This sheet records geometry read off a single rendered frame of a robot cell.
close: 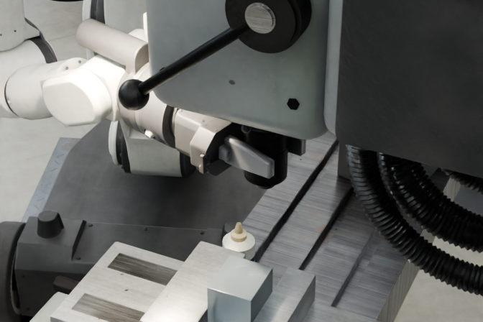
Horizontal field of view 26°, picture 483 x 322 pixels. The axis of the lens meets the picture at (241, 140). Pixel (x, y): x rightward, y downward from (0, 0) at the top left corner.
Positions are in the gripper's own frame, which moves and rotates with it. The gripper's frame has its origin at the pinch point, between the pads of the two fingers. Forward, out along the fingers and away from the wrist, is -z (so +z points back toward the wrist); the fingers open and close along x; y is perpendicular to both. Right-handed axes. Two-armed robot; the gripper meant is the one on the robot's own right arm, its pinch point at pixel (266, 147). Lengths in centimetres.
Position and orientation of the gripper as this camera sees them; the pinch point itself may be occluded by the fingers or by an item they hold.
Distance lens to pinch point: 110.9
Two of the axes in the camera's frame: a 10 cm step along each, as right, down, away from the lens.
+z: -7.7, -3.6, 5.3
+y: 0.0, 8.3, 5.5
